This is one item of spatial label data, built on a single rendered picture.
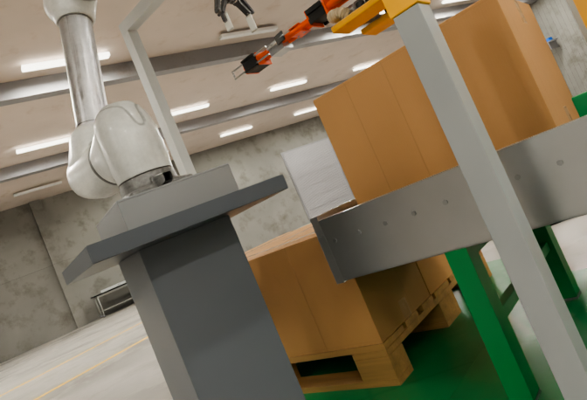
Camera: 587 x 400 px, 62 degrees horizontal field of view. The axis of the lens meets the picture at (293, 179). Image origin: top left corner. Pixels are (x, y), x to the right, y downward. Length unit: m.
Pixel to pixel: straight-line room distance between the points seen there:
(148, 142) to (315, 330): 0.92
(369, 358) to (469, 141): 0.96
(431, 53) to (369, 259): 0.62
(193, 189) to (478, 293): 0.75
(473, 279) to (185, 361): 0.72
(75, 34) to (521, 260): 1.39
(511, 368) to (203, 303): 0.76
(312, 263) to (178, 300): 0.63
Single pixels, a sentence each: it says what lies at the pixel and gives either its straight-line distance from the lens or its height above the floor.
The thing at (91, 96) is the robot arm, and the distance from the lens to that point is 1.62.
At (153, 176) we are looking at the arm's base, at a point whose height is 0.87.
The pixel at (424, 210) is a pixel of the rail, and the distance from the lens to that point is 1.29.
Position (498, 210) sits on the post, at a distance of 1.03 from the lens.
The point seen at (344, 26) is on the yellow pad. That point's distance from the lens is 1.58.
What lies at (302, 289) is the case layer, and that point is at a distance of 1.80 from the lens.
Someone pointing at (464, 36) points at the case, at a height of 0.89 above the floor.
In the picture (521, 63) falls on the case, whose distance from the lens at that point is 1.33.
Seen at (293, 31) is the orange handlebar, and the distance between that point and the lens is 1.82.
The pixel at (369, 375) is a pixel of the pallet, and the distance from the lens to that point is 1.80.
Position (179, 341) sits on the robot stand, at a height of 0.48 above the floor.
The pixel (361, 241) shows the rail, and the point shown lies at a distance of 1.40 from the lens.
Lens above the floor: 0.65
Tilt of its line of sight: 3 degrees up
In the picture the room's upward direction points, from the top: 23 degrees counter-clockwise
